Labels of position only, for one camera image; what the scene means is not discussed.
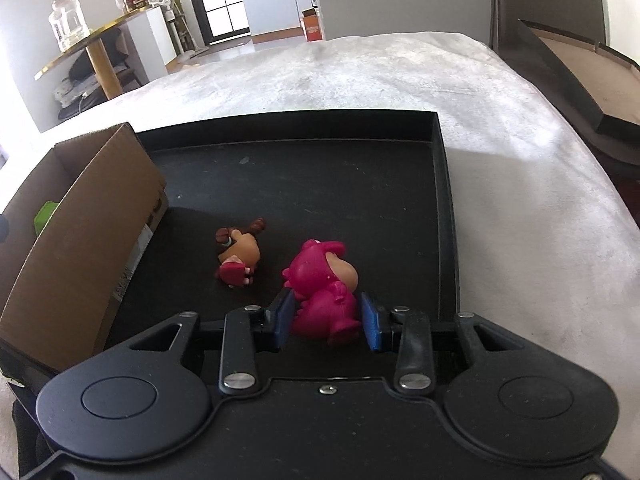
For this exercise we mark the green cube toy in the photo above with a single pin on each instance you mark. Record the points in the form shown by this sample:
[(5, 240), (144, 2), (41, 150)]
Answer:
[(46, 217)]

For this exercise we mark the orange cardboard box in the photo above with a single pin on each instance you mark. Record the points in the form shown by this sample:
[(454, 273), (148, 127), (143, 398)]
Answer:
[(312, 27)]

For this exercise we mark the dark grey panel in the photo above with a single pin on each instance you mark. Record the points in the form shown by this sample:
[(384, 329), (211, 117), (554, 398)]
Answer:
[(545, 0)]

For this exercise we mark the black tray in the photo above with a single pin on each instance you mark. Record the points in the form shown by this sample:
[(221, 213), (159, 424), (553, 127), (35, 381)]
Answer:
[(350, 185)]

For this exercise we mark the round gold table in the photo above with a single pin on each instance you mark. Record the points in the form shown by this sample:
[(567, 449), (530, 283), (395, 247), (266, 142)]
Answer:
[(102, 60)]

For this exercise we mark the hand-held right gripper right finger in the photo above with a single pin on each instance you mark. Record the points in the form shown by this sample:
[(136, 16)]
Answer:
[(371, 327)]

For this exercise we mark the brown figure toy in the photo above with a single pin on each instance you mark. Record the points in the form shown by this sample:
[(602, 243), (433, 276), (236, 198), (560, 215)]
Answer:
[(240, 252)]

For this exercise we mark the black framed glass door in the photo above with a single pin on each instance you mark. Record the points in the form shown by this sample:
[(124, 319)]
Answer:
[(220, 0)]

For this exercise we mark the tall clear glass jar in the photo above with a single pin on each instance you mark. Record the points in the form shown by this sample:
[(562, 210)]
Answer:
[(67, 25)]

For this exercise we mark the white standing appliance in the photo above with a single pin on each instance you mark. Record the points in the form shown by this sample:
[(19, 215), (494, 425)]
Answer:
[(180, 30)]

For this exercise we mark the pink figure toy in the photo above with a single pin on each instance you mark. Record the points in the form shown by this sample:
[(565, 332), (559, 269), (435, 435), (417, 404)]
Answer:
[(320, 290)]

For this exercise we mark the black framed brown board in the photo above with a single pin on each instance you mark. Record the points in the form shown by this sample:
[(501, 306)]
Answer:
[(585, 75)]

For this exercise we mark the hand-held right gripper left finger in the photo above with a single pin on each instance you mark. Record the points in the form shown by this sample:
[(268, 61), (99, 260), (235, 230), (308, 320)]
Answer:
[(282, 317)]

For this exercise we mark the white cabinet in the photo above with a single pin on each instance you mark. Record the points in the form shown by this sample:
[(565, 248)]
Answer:
[(270, 0)]

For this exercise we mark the brown cardboard box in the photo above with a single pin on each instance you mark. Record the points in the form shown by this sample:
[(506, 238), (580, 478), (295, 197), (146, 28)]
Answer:
[(90, 240)]

